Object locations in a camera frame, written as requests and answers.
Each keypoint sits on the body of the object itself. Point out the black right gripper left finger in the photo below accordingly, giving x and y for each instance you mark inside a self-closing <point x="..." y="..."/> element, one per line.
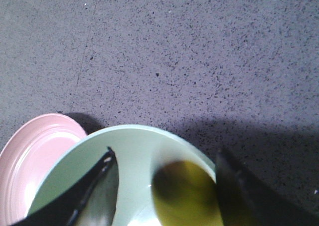
<point x="88" y="202"/>

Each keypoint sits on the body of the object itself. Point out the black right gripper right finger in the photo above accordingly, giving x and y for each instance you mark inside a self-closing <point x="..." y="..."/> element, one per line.
<point x="244" y="200"/>

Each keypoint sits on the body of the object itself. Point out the green ribbed bowl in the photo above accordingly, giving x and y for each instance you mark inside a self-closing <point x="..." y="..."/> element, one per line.
<point x="139" y="151"/>

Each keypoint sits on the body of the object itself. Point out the pink plate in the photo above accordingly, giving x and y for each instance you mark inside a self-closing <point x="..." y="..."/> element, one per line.
<point x="28" y="157"/>

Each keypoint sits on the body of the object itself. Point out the yellow banana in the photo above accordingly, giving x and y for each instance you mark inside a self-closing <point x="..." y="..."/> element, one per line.
<point x="185" y="195"/>

